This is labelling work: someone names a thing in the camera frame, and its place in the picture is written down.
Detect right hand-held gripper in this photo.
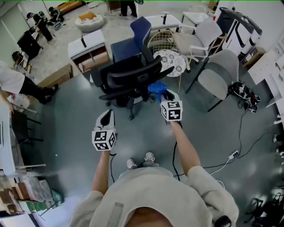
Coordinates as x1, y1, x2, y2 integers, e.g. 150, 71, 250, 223
160, 89, 183, 122

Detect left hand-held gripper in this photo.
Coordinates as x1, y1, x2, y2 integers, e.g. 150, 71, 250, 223
91, 109, 118, 152

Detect blue cloth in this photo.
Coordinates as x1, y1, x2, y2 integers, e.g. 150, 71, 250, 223
147, 81, 168, 103

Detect black office chair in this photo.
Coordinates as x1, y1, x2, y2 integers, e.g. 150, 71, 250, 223
90, 45, 175, 121

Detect person's left forearm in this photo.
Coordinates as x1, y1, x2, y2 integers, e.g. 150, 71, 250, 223
91, 150, 111, 196

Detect person's right forearm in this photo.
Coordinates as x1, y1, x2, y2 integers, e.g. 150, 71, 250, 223
170, 121, 202, 177

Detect person's left white sneaker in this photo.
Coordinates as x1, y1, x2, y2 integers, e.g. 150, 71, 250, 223
126, 158, 138, 170

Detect person's white sneaker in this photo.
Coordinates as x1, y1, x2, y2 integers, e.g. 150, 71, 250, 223
126, 158, 138, 170
143, 152, 156, 162

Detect person's right white sneaker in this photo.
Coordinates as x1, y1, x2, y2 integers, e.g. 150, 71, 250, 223
143, 152, 156, 162

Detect round floral side table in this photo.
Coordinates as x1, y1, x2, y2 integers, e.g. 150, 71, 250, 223
153, 49, 187, 93

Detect person's beige sweatshirt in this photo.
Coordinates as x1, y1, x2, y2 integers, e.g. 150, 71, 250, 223
67, 165, 240, 227

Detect teal packet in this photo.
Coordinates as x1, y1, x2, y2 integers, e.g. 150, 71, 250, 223
51, 188, 64, 207

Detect grey chair with black legs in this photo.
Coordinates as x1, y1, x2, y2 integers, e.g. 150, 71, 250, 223
185, 49, 240, 113

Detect navy blue plastic chair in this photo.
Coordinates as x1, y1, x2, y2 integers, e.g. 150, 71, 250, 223
110, 16, 152, 64

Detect clear plastic wrapped bundle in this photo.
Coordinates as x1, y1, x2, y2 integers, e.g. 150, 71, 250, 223
23, 177, 54, 204

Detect black side chair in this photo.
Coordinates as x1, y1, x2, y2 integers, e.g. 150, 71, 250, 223
11, 110, 44, 145

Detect light grey white-framed armchair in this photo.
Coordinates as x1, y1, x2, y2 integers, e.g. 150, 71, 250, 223
172, 17, 223, 65

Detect white plastic bag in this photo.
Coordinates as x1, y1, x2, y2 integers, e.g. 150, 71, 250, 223
12, 93, 31, 109

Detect green printed boxes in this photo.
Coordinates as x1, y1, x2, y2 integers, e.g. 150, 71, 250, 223
17, 200, 48, 213

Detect white shelf cabinet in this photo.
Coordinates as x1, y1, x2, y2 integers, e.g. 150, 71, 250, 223
247, 37, 284, 108

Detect white desk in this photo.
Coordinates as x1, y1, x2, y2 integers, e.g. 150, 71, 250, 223
0, 104, 47, 176

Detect large white black machine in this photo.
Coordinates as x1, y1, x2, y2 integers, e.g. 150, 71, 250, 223
216, 6, 251, 56
247, 22, 264, 48

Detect stack of brown boxes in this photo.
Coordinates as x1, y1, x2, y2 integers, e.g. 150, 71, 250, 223
0, 177, 29, 215

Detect white round pouf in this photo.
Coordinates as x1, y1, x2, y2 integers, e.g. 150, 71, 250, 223
74, 11, 105, 33

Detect black cabinet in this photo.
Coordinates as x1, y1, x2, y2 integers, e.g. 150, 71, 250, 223
17, 30, 43, 59

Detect brown wooden cabinet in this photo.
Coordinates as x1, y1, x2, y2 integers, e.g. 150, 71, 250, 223
106, 0, 122, 14

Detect orange cushion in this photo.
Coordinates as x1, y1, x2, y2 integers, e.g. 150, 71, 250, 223
78, 11, 97, 20

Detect orange long bench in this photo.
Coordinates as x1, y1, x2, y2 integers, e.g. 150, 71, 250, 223
57, 1, 85, 14

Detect black bags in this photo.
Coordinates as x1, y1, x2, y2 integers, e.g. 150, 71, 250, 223
245, 192, 284, 227

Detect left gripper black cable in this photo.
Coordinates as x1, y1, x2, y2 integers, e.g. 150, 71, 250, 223
109, 152, 117, 184

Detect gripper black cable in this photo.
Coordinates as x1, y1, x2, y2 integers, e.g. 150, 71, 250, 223
172, 141, 186, 181
109, 152, 117, 184

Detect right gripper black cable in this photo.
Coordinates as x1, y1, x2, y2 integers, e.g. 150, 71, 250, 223
172, 141, 186, 181

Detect black floor cable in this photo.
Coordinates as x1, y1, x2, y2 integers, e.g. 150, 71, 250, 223
236, 110, 248, 156
173, 158, 231, 178

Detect pile of black cabled devices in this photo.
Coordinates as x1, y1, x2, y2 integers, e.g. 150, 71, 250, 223
227, 81, 261, 114

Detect gold wire chair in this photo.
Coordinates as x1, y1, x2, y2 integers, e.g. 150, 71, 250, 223
147, 30, 177, 53

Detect white floor cable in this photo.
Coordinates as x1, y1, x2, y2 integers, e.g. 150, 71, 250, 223
208, 157, 232, 189

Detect wooden chair frame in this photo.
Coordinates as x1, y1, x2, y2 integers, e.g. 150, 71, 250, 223
209, 33, 228, 55

